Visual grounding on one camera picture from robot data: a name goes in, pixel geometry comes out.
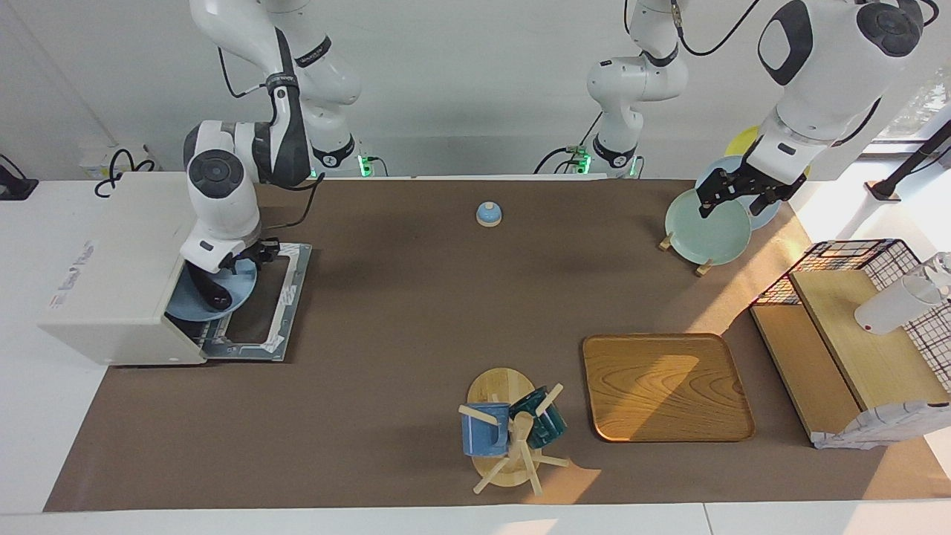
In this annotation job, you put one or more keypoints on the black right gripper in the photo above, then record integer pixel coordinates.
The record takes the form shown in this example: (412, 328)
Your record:
(260, 249)

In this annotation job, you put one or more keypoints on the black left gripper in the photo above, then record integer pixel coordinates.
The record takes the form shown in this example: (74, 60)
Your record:
(765, 186)

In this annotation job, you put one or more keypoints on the dark purple eggplant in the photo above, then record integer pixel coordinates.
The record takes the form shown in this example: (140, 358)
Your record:
(215, 297)

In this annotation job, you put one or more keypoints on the glass oven door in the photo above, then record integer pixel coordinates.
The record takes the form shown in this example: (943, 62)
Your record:
(293, 297)

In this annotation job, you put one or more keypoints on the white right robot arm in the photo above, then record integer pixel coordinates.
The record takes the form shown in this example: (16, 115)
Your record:
(223, 200)

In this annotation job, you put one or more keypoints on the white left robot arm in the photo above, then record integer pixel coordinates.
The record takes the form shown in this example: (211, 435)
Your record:
(825, 82)

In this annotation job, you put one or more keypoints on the cream toaster oven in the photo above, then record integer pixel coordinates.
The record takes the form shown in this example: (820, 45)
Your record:
(111, 260)

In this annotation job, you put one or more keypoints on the pale green plate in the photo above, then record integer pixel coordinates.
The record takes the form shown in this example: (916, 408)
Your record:
(706, 234)

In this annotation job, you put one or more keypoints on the light blue racked plate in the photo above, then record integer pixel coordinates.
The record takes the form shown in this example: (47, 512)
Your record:
(724, 160)

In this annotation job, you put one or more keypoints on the yellow plate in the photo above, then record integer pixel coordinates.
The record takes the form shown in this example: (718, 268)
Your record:
(743, 141)

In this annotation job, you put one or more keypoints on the wooden plate rack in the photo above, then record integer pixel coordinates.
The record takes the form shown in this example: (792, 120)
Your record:
(703, 267)

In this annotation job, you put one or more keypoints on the brown table mat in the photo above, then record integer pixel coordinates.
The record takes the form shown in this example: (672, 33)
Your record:
(409, 334)

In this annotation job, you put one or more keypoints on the white plastic bottle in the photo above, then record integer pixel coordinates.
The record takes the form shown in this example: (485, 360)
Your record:
(891, 308)

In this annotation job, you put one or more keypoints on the black pole stand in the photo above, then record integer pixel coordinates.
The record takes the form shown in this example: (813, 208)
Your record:
(921, 152)

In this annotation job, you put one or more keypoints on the wooden serving tray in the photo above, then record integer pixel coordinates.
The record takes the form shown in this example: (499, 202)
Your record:
(669, 386)

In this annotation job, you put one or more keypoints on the wooden step shelf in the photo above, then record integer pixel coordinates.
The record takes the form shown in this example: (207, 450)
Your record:
(869, 349)

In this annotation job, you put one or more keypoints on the small blue lid wooden knob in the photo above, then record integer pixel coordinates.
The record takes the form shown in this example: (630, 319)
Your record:
(488, 215)

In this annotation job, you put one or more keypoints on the grey patterned cloth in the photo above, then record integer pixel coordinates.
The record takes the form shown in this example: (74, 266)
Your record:
(891, 423)

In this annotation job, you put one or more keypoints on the wooden mug tree stand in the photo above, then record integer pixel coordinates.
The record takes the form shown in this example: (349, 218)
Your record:
(498, 386)

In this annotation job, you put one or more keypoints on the blue mug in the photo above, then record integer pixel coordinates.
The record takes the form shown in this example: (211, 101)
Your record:
(483, 438)

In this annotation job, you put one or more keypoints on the dark green mug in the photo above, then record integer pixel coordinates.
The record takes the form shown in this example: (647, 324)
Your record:
(550, 423)

